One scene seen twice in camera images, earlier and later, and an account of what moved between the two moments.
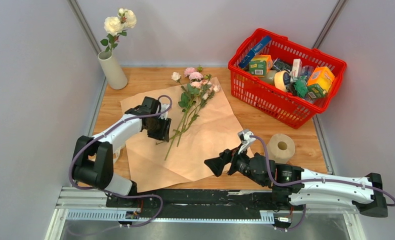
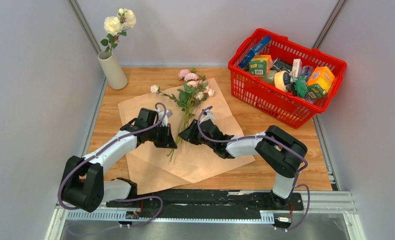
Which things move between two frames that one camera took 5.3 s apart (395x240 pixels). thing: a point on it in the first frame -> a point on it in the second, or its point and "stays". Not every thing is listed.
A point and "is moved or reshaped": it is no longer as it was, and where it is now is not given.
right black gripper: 217,165 -> 189,134
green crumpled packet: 301,86 stays
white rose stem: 116,26 stays
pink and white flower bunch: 198,88 is moved or reshaped
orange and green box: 320,82 stays
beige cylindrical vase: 115,76 stays
